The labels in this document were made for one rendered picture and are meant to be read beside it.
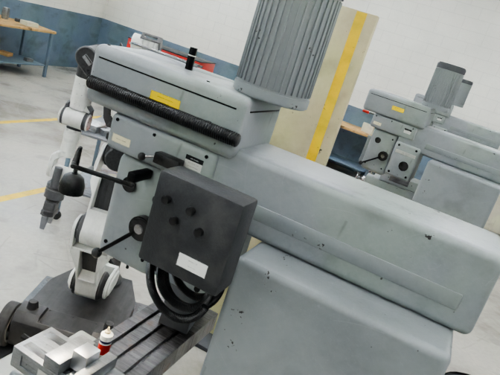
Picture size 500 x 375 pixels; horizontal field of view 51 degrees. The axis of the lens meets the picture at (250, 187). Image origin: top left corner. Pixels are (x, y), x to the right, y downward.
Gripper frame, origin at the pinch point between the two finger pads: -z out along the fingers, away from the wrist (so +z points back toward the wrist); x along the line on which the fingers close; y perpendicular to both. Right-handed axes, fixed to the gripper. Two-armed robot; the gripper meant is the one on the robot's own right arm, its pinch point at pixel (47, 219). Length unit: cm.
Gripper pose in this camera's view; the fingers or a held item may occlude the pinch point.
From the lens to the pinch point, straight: 256.1
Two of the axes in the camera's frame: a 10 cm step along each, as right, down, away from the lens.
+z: 3.3, -9.3, -1.4
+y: 9.4, 3.1, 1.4
